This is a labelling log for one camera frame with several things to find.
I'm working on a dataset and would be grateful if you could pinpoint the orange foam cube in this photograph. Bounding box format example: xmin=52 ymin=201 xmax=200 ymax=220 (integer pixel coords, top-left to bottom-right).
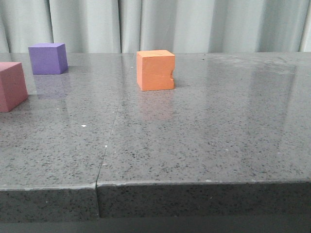
xmin=136 ymin=50 xmax=175 ymax=91

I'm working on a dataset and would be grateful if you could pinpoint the grey-green pleated curtain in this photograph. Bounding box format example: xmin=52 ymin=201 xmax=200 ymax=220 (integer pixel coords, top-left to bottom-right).
xmin=0 ymin=0 xmax=311 ymax=53

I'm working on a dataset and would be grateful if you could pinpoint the purple foam cube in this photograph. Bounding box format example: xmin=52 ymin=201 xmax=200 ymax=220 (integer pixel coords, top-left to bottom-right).
xmin=28 ymin=43 xmax=68 ymax=75

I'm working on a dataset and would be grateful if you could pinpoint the red foam cube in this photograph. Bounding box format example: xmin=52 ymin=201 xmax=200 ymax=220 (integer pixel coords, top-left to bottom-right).
xmin=0 ymin=62 xmax=28 ymax=112

